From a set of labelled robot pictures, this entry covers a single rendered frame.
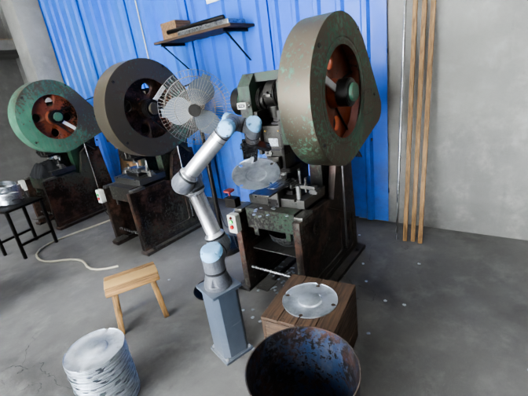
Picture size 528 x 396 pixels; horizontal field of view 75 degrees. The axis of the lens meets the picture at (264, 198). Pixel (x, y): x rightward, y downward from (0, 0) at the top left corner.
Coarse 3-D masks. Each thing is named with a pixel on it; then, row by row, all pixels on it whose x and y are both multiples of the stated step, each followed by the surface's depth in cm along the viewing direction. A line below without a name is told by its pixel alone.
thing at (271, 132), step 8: (264, 128) 222; (272, 128) 218; (264, 136) 224; (272, 136) 220; (272, 144) 223; (272, 152) 225; (280, 152) 221; (280, 160) 222; (288, 160) 225; (280, 168) 223
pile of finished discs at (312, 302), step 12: (300, 288) 190; (312, 288) 189; (324, 288) 187; (288, 300) 182; (300, 300) 180; (312, 300) 178; (324, 300) 178; (336, 300) 177; (288, 312) 173; (300, 312) 172; (312, 312) 171; (324, 312) 169
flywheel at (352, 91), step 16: (336, 48) 194; (336, 64) 196; (352, 64) 209; (336, 80) 189; (352, 80) 188; (336, 96) 187; (352, 96) 185; (336, 112) 202; (352, 112) 218; (336, 128) 208; (352, 128) 215
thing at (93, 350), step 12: (84, 336) 182; (96, 336) 181; (108, 336) 180; (120, 336) 179; (72, 348) 175; (84, 348) 173; (96, 348) 172; (108, 348) 172; (120, 348) 170; (72, 360) 167; (84, 360) 166; (96, 360) 165; (108, 360) 163; (72, 372) 160
